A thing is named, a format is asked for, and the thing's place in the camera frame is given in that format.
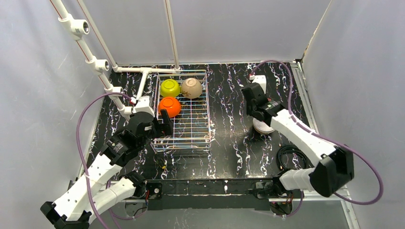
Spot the white striped bottom bowl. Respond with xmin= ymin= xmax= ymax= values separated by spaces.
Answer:
xmin=253 ymin=118 xmax=275 ymax=135

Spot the white ceramic bowl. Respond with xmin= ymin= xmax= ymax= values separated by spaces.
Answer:
xmin=158 ymin=97 xmax=181 ymax=118

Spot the yellow-green plastic bowl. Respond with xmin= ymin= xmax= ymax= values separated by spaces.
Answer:
xmin=160 ymin=79 xmax=181 ymax=97

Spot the beige ceramic bowl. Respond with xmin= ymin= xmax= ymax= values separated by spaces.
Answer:
xmin=181 ymin=78 xmax=203 ymax=99

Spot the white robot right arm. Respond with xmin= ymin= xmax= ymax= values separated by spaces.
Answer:
xmin=241 ymin=83 xmax=354 ymax=197

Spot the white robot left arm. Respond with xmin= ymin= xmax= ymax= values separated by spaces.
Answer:
xmin=40 ymin=109 xmax=173 ymax=229

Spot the black yellow screwdriver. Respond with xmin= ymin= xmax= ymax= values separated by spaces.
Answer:
xmin=154 ymin=154 xmax=167 ymax=170

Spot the white wire dish rack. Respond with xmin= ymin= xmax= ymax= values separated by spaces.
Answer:
xmin=151 ymin=70 xmax=211 ymax=153

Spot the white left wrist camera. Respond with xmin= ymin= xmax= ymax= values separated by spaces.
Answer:
xmin=130 ymin=96 xmax=155 ymax=117

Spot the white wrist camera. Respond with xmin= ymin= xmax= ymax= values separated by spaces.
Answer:
xmin=130 ymin=96 xmax=155 ymax=117
xmin=249 ymin=75 xmax=267 ymax=93

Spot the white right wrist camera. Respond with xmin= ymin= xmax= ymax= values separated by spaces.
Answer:
xmin=249 ymin=75 xmax=267 ymax=93

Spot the coiled black cable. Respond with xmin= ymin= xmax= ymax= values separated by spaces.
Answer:
xmin=276 ymin=145 xmax=311 ymax=173

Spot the aluminium base frame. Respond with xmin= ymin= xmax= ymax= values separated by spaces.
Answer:
xmin=58 ymin=60 xmax=362 ymax=229

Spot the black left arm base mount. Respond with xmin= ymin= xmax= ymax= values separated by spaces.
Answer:
xmin=125 ymin=181 xmax=163 ymax=219

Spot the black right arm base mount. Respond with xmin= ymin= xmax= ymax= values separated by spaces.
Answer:
xmin=247 ymin=181 xmax=295 ymax=217

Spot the white pvc pipe frame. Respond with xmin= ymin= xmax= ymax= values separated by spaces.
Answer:
xmin=50 ymin=0 xmax=181 ymax=120

